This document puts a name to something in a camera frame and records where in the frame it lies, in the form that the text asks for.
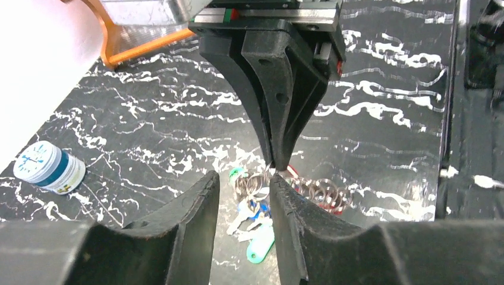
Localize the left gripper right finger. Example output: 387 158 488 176
271 175 503 284

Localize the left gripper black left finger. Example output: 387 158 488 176
1 170 220 284

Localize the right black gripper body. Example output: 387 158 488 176
189 1 346 79

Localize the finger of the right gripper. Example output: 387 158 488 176
199 34 272 164
241 31 328 170

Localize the metal keyring with red handle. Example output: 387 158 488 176
226 164 354 265

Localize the orange wooden shoe rack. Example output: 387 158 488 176
83 0 195 70

